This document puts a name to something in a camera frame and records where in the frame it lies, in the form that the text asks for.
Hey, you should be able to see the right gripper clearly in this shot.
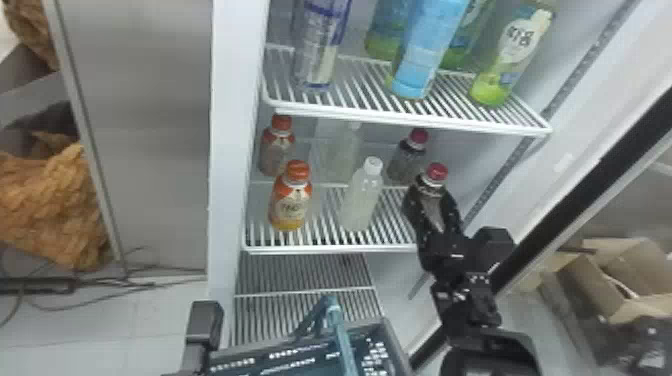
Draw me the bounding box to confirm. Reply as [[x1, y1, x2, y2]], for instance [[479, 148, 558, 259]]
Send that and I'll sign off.
[[400, 183, 493, 276]]

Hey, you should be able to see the dark bottle with red cap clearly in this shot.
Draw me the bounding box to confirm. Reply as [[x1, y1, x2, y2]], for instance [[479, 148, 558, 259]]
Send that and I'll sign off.
[[386, 127, 431, 185], [414, 162, 451, 233]]

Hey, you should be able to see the clear bottle with white cap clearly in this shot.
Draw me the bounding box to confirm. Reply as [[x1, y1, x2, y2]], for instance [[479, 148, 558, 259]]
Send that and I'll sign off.
[[340, 155, 386, 233]]

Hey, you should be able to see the fridge door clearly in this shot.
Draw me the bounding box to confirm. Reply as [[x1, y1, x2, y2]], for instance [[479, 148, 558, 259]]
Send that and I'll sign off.
[[406, 86, 672, 376]]

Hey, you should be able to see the orange bottle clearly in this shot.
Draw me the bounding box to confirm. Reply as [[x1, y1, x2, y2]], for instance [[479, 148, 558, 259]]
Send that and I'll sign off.
[[267, 159, 315, 233], [256, 113, 297, 178]]

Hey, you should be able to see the cardboard box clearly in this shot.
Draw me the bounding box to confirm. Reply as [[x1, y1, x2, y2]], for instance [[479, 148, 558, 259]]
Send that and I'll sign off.
[[516, 236, 672, 337]]

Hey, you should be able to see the green bottle with white label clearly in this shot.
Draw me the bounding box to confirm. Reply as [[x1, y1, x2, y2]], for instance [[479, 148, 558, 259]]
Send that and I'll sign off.
[[468, 0, 559, 108]]

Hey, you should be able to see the silver bottle with blue label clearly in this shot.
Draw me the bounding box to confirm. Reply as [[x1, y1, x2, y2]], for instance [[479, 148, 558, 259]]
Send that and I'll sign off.
[[290, 0, 353, 94]]

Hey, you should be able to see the white fridge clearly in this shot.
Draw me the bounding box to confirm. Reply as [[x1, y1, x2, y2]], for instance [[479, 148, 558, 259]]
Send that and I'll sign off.
[[44, 0, 672, 359]]

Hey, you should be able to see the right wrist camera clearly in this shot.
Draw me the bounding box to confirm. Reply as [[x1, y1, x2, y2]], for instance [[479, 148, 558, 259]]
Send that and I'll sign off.
[[473, 226, 517, 263]]

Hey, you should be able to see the black cable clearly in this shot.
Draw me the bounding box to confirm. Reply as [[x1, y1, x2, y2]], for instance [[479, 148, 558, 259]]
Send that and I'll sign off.
[[0, 245, 207, 328]]

